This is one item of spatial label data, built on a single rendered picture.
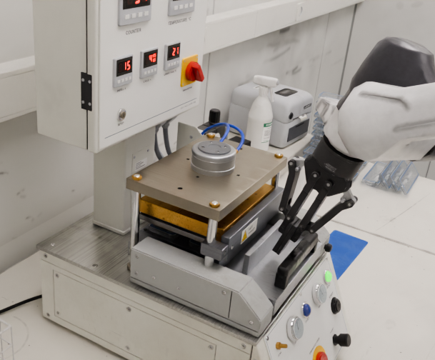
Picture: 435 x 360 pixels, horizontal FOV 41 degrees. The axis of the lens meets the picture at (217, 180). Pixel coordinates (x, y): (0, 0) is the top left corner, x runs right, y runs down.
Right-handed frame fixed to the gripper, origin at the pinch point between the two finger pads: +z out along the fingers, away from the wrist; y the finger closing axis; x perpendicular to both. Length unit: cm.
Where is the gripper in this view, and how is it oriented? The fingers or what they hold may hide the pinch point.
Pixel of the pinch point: (287, 236)
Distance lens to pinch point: 102.8
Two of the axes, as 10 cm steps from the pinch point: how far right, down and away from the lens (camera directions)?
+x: 4.9, -3.4, 8.0
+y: 7.8, 5.7, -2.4
